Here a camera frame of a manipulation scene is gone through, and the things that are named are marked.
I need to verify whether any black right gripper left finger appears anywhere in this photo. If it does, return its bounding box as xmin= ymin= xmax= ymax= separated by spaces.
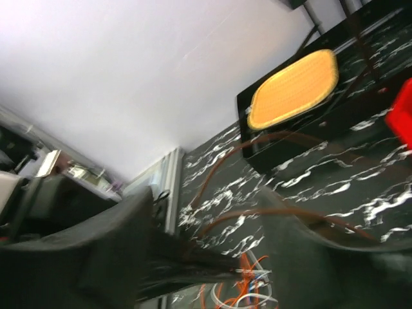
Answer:
xmin=1 ymin=187 xmax=238 ymax=308

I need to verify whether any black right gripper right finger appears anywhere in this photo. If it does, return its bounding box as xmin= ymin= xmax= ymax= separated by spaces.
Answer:
xmin=257 ymin=187 xmax=411 ymax=308

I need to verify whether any brown thin cable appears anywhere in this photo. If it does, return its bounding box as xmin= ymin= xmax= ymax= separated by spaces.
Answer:
xmin=188 ymin=131 xmax=412 ymax=245

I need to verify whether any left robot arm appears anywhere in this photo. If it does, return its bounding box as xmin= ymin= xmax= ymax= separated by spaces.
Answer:
xmin=1 ymin=126 xmax=122 ymax=243

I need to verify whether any woven bamboo tray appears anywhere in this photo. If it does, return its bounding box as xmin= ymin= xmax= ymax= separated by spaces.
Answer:
xmin=247 ymin=49 xmax=339 ymax=130

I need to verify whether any white thin cable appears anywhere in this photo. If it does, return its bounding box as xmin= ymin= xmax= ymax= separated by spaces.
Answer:
xmin=211 ymin=270 xmax=277 ymax=309

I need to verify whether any orange thin cable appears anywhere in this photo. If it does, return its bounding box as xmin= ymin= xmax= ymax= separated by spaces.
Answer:
xmin=199 ymin=252 xmax=274 ymax=309

